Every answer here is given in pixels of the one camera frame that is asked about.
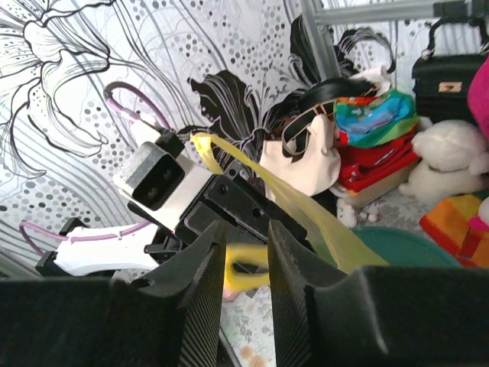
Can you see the teal plastic trash bin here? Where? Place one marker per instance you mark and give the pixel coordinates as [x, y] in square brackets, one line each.
[401, 248]

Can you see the black hat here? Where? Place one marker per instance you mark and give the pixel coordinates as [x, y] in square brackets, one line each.
[331, 89]

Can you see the cream canvas tote bag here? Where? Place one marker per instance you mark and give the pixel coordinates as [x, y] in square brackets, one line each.
[319, 167]

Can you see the red cloth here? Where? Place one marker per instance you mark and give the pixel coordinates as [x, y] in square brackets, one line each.
[363, 167]

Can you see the yellow plastic trash bag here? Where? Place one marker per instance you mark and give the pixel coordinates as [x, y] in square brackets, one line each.
[336, 251]

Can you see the rainbow striped cloth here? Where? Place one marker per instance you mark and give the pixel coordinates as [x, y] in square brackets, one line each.
[448, 226]

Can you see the magenta cloth bag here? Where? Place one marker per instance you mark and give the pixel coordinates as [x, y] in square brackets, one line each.
[478, 98]

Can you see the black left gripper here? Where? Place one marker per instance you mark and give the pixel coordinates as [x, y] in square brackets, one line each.
[227, 197]

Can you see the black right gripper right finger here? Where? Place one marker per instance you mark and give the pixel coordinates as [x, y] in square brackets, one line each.
[375, 316]

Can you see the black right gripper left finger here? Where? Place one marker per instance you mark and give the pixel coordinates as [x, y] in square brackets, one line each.
[169, 317]

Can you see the white fluffy plush lamb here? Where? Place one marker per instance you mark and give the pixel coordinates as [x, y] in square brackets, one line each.
[454, 160]

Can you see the colourful patterned cloth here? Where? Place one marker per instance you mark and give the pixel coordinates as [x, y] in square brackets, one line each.
[367, 122]

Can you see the black leather handbag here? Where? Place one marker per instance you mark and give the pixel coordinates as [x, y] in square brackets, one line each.
[441, 82]

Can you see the pink doll striped clothes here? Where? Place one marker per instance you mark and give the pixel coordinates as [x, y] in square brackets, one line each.
[480, 222]

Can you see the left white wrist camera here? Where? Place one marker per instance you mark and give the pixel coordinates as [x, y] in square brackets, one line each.
[158, 177]

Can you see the beige woven basket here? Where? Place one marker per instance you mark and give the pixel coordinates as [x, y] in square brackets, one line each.
[374, 191]

